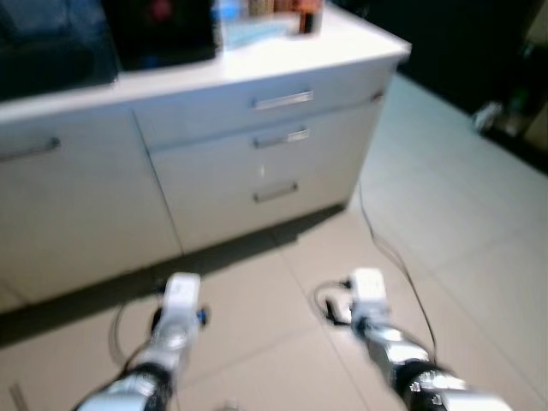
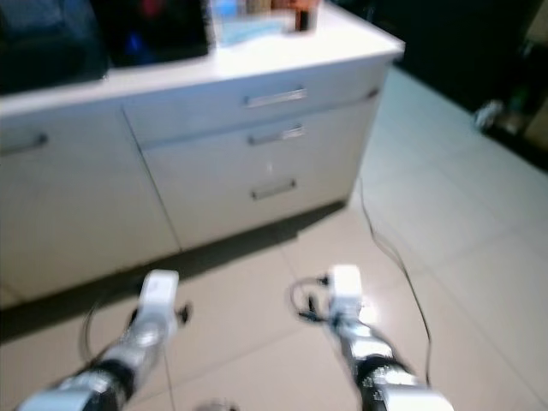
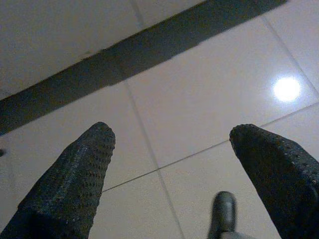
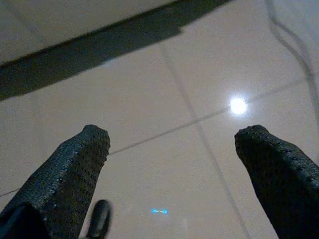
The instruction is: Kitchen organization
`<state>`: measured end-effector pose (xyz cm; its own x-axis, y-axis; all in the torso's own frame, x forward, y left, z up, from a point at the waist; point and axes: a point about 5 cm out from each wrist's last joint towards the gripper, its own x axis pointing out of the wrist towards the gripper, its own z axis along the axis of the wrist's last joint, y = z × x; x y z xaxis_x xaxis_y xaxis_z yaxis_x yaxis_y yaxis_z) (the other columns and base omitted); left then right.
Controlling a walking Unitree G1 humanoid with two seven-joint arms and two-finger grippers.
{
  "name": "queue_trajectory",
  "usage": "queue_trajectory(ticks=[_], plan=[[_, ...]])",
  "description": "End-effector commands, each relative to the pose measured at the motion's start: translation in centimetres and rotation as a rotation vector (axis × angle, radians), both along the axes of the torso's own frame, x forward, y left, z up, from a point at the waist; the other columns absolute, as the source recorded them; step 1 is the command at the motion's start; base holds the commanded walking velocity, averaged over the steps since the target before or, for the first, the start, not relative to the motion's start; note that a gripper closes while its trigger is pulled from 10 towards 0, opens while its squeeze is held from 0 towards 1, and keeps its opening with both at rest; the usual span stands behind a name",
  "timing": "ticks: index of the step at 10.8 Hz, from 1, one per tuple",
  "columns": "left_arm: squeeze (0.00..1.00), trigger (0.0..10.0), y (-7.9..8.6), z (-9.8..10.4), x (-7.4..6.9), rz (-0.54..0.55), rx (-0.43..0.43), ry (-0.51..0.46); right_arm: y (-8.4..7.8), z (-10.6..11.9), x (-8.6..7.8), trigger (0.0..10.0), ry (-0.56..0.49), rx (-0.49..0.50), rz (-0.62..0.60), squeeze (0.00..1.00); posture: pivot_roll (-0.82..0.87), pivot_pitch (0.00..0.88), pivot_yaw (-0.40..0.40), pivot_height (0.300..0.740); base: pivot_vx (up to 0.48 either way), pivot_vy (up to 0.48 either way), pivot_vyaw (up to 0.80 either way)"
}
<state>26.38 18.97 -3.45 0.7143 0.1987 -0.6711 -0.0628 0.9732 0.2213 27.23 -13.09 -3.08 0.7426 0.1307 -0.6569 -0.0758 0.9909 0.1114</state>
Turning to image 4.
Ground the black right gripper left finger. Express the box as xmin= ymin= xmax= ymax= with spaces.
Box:
xmin=0 ymin=124 xmax=111 ymax=239

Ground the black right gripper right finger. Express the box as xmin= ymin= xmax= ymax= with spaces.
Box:
xmin=234 ymin=125 xmax=319 ymax=239

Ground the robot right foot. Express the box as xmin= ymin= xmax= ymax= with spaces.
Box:
xmin=86 ymin=199 xmax=113 ymax=239

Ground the grey cable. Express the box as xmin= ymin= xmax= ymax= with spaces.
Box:
xmin=264 ymin=0 xmax=319 ymax=108

